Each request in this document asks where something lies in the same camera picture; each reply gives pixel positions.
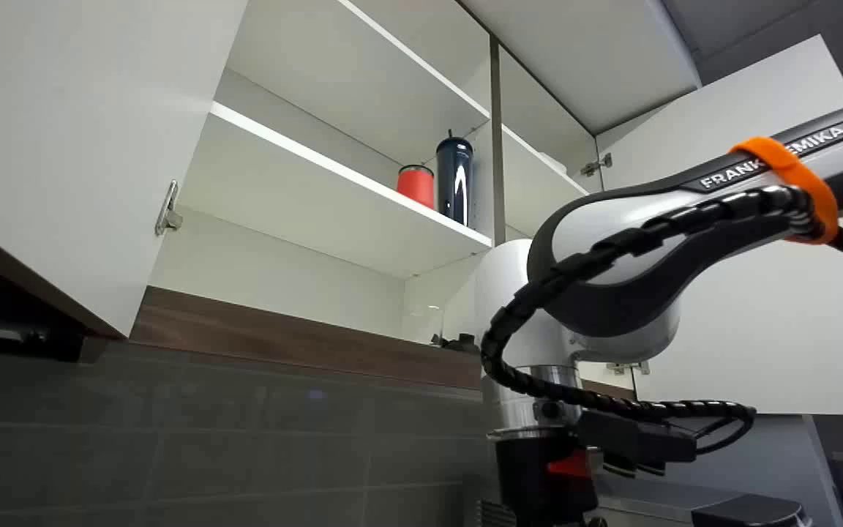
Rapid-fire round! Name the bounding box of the black appliance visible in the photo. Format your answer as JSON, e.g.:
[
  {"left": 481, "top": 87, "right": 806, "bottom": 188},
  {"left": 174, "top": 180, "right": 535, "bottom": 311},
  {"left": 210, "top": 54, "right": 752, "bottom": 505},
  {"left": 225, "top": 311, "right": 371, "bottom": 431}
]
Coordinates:
[{"left": 692, "top": 492, "right": 807, "bottom": 527}]

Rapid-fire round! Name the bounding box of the black cable conduit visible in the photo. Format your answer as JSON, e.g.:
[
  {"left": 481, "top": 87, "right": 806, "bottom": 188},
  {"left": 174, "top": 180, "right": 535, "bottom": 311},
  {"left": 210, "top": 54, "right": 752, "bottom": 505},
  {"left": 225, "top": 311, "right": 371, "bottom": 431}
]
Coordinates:
[{"left": 481, "top": 185, "right": 825, "bottom": 428}]

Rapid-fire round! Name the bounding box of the grey cabinet divider post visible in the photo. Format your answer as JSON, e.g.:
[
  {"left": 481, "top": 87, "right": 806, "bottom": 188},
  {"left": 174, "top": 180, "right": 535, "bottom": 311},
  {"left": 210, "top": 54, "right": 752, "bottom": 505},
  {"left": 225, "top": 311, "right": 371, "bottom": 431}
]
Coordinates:
[{"left": 485, "top": 35, "right": 510, "bottom": 246}]

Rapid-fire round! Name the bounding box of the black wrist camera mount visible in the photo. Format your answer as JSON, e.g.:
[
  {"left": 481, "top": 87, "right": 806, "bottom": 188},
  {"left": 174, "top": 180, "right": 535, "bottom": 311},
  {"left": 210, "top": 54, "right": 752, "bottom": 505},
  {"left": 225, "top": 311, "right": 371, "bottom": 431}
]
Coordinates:
[{"left": 575, "top": 407, "right": 703, "bottom": 479}]

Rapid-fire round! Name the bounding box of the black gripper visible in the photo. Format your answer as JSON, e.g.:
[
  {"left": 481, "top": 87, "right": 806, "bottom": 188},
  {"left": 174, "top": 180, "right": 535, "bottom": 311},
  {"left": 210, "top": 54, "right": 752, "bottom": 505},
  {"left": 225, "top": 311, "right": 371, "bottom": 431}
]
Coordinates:
[{"left": 488, "top": 425, "right": 604, "bottom": 527}]

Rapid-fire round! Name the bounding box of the white open wall cabinet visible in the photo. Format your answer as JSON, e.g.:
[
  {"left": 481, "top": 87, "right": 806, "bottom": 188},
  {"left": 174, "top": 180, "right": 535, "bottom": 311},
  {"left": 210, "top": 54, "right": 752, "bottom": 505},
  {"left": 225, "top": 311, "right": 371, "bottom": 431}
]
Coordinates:
[{"left": 147, "top": 0, "right": 703, "bottom": 393}]

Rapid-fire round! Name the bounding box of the orange strap on arm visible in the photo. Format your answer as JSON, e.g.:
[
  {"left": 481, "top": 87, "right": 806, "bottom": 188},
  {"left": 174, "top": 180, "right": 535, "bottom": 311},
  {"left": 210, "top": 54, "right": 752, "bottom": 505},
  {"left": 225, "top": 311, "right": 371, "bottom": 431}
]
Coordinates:
[{"left": 730, "top": 135, "right": 843, "bottom": 246}]

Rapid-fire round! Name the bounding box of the metal door hinge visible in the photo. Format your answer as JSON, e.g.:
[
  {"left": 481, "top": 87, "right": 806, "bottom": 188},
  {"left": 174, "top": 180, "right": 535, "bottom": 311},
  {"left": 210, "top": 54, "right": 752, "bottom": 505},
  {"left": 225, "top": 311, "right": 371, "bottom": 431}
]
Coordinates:
[
  {"left": 152, "top": 180, "right": 188, "bottom": 239},
  {"left": 579, "top": 148, "right": 614, "bottom": 177}
]

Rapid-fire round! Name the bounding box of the dark blue tumbler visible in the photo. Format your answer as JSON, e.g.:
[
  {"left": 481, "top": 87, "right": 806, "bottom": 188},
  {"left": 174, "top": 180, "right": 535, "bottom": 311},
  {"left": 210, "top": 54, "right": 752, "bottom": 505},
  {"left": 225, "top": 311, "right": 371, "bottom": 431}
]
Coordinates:
[{"left": 433, "top": 129, "right": 478, "bottom": 227}]

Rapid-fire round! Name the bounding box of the small black object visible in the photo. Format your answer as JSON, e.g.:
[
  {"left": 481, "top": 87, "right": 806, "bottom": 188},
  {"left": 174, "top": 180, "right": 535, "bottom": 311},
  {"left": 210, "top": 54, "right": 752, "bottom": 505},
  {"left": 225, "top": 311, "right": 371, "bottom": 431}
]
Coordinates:
[{"left": 430, "top": 331, "right": 484, "bottom": 356}]

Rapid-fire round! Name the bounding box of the wooden cabinet trim panel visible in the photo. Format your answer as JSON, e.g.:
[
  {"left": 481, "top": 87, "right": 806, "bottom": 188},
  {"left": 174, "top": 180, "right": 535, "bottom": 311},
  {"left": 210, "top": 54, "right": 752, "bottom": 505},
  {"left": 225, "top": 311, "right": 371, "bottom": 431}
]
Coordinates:
[{"left": 128, "top": 283, "right": 488, "bottom": 396}]

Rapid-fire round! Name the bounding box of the white cabinet door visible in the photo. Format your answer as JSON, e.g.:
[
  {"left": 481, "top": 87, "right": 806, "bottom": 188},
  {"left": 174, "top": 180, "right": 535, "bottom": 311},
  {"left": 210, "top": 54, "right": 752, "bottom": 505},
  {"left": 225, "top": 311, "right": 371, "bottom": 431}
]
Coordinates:
[
  {"left": 0, "top": 0, "right": 248, "bottom": 338},
  {"left": 595, "top": 35, "right": 843, "bottom": 417}
]

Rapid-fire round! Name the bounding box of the red cup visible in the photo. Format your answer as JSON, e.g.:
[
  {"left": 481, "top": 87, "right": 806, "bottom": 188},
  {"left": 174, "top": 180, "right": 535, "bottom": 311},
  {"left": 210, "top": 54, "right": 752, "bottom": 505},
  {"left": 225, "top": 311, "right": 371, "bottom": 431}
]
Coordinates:
[{"left": 396, "top": 161, "right": 440, "bottom": 211}]

